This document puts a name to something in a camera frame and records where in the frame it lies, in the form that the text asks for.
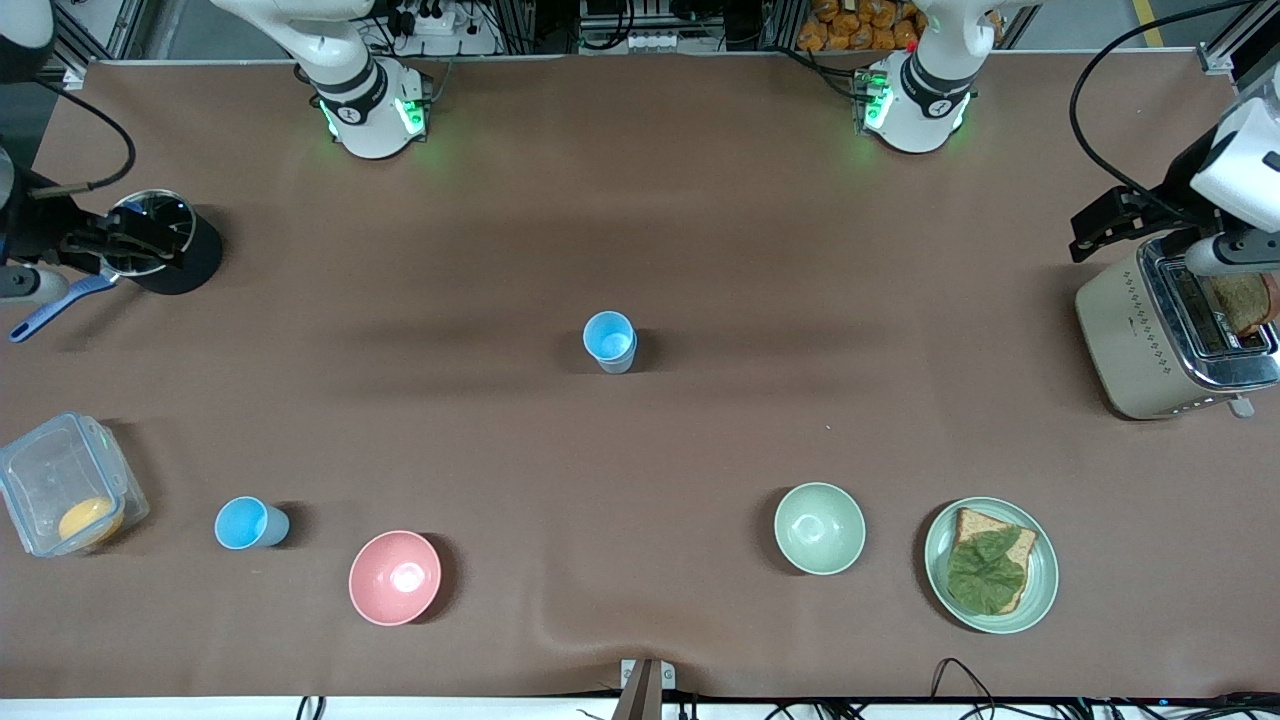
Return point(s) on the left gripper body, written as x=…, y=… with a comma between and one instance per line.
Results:
x=1172, y=201

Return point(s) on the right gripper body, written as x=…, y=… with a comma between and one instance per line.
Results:
x=38, y=228

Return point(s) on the light blue plastic cup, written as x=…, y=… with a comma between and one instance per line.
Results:
x=245, y=523
x=608, y=335
x=618, y=367

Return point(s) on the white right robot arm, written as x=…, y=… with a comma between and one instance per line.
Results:
x=365, y=110

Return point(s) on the beige and chrome toaster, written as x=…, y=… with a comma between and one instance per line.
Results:
x=1120, y=340

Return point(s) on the brown toast slice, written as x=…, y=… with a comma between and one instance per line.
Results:
x=1245, y=305

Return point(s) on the clear plastic food container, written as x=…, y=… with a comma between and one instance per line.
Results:
x=50, y=470

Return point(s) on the orange round fruit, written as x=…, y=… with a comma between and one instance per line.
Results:
x=88, y=518

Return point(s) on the brown bread slice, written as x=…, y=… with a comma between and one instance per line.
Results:
x=975, y=523

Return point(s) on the bag of orange buns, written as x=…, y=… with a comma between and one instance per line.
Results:
x=860, y=25

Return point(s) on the pale green plate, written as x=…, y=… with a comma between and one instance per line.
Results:
x=1045, y=570

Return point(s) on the green lettuce leaf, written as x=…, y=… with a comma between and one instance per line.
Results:
x=985, y=575

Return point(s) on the white power strip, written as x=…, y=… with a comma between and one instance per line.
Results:
x=655, y=40
x=437, y=20

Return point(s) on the pale green bowl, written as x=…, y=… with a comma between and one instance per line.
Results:
x=820, y=528

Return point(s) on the pink bowl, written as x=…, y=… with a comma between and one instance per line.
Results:
x=395, y=578

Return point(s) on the brown table cloth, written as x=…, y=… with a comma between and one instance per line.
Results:
x=640, y=450

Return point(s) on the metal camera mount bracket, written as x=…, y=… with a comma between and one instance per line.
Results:
x=647, y=690

